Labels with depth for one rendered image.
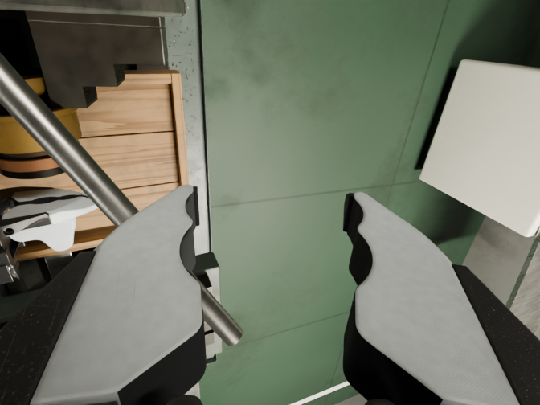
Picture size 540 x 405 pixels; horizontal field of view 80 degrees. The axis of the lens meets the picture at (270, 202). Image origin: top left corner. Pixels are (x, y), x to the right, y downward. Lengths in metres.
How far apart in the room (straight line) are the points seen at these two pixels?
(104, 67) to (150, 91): 0.25
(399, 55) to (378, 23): 0.23
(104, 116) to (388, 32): 1.60
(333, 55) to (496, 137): 0.96
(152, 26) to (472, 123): 1.97
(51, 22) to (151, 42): 0.08
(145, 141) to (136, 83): 0.10
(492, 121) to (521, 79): 0.23
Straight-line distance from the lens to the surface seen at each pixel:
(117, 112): 0.60
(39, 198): 0.45
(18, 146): 0.37
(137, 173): 0.63
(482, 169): 2.14
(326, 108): 1.82
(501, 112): 2.09
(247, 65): 1.57
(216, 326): 0.19
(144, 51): 0.34
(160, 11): 0.29
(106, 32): 0.35
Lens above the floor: 1.46
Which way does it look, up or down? 52 degrees down
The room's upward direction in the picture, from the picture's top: 140 degrees clockwise
